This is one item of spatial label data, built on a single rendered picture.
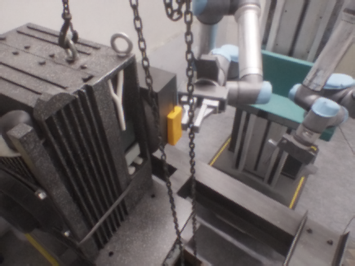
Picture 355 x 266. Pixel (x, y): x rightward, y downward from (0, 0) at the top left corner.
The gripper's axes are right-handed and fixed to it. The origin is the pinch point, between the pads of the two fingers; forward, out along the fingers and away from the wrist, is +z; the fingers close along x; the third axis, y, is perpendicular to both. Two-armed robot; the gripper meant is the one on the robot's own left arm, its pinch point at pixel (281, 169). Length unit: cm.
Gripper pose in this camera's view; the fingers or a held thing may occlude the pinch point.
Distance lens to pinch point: 117.6
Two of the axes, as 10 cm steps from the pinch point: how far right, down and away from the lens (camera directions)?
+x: 7.4, 5.5, -3.9
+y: -5.8, 2.3, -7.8
